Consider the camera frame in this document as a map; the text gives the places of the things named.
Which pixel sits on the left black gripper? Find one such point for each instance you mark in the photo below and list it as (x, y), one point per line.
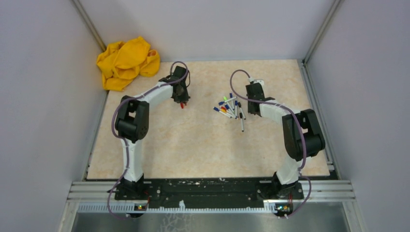
(185, 98)

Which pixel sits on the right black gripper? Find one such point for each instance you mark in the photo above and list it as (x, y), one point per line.
(249, 108)

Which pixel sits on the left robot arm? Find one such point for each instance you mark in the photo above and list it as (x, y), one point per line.
(130, 122)

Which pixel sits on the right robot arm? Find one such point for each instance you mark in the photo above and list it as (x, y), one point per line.
(303, 137)

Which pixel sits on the black cap marker upper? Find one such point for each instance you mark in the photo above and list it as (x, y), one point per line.
(241, 110)

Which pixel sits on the green cap marker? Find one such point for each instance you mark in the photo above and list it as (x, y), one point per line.
(227, 103)

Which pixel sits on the yellow crumpled cloth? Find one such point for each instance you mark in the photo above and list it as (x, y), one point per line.
(122, 62)

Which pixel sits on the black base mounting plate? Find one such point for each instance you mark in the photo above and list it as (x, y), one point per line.
(210, 193)

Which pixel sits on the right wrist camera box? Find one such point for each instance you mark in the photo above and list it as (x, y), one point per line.
(256, 81)

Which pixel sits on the aluminium front rail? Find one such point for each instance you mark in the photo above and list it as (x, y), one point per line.
(97, 197)

